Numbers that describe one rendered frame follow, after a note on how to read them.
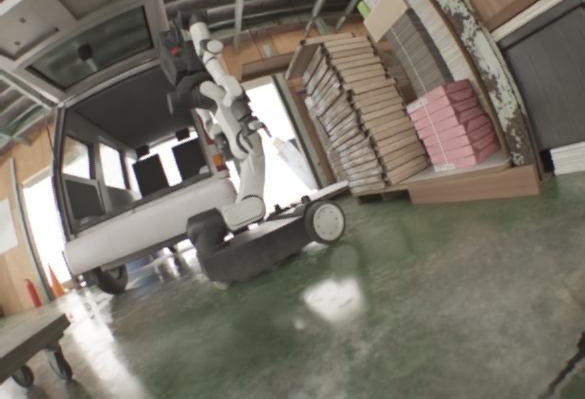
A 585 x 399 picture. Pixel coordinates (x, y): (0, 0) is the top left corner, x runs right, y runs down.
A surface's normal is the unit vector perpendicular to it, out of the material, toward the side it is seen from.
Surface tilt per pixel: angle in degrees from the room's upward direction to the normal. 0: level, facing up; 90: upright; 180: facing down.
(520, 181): 90
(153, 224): 89
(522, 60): 90
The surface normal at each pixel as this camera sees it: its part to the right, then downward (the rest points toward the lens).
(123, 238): 0.19, -0.12
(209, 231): 0.44, -0.20
